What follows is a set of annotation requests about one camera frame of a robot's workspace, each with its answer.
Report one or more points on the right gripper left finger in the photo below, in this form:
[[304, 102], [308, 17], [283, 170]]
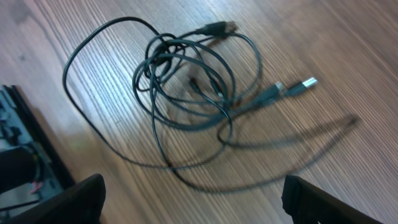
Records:
[[79, 204]]

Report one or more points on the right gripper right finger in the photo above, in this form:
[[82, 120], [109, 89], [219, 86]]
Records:
[[306, 203]]

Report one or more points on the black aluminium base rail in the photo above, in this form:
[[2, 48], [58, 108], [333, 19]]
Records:
[[31, 170]]

